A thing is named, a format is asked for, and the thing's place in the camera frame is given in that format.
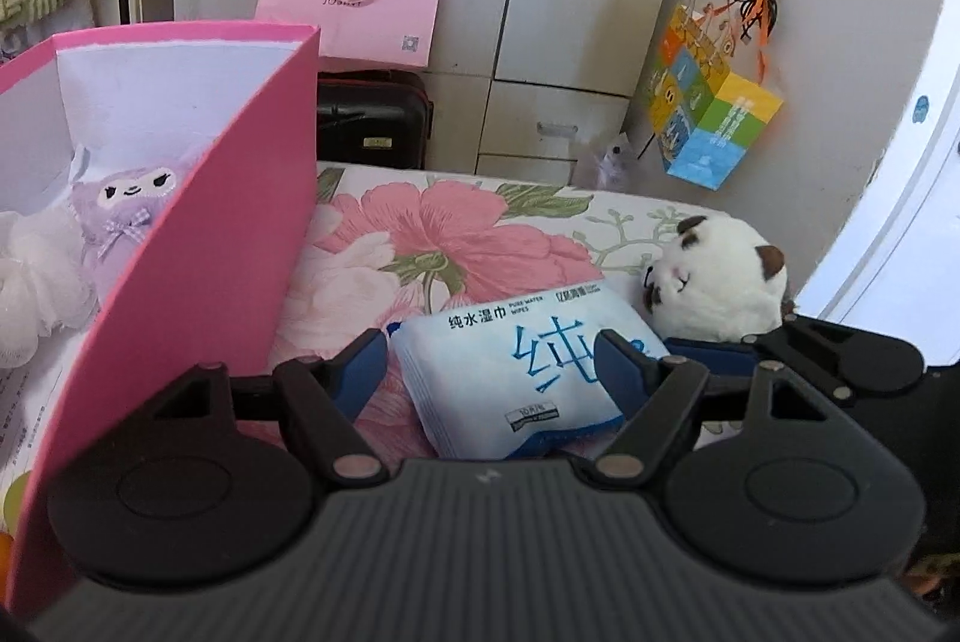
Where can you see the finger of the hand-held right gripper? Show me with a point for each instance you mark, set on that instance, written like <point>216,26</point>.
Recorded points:
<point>712,348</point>

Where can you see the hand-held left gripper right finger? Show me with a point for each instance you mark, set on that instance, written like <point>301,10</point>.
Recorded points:
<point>619,372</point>

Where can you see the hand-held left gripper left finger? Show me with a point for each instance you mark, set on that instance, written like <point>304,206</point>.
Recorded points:
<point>364,368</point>

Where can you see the white brown-eared plush toy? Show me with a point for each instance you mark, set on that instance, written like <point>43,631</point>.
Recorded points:
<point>712,282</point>

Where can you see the white blue wet wipes pack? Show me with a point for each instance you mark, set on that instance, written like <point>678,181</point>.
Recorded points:
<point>480,357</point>

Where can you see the pink cardboard box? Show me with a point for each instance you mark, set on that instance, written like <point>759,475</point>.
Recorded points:
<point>172,282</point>

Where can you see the white mesh bath pouf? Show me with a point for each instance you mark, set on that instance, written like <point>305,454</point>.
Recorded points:
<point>37,289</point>

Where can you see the floral bed sheet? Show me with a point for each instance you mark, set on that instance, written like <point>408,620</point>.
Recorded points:
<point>465,222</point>

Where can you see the small grey plush toy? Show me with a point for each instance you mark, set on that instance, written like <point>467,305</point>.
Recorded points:
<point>611,158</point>

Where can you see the colourful paper gift bag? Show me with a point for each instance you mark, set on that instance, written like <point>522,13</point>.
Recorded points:
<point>705,102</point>

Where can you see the black suitcase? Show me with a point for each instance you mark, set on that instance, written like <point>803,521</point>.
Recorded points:
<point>375,117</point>

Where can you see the white door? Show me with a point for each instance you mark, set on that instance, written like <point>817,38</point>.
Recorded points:
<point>900,162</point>

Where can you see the purple plush toy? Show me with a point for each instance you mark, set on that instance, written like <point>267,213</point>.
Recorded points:
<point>124,199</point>

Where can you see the blue sticker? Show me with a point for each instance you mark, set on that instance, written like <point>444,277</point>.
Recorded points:
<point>921,108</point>

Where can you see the printed paper sheet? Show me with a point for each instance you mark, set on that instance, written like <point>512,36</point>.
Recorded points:
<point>37,417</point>

